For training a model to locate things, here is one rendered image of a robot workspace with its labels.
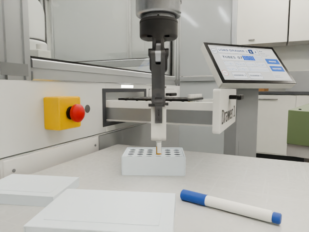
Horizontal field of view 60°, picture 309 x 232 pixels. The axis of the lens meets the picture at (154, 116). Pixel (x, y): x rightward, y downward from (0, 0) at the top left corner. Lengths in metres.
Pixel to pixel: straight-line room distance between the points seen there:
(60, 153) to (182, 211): 0.37
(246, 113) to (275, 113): 1.99
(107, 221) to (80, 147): 0.49
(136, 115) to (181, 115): 0.13
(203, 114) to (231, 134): 1.01
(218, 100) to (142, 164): 0.25
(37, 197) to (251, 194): 0.32
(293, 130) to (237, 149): 0.80
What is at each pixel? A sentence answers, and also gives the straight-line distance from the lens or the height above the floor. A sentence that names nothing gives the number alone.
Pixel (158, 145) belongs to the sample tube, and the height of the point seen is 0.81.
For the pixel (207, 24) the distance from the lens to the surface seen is 2.50.
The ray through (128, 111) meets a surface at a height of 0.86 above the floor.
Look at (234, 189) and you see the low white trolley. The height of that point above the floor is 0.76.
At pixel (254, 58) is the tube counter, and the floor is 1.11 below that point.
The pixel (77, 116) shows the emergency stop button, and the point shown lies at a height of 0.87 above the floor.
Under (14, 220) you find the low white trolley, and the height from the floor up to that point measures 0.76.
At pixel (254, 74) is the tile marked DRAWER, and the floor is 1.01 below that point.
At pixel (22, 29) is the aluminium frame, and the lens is 0.61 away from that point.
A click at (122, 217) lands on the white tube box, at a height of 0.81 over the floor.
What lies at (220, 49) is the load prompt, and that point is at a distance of 1.65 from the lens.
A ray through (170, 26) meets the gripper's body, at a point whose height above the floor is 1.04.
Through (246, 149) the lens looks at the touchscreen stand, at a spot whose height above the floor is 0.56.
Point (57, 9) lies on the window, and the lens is 0.71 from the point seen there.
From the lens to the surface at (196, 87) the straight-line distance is 2.46.
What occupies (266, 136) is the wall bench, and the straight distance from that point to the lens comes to 3.70.
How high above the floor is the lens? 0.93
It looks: 6 degrees down
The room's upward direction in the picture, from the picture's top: straight up
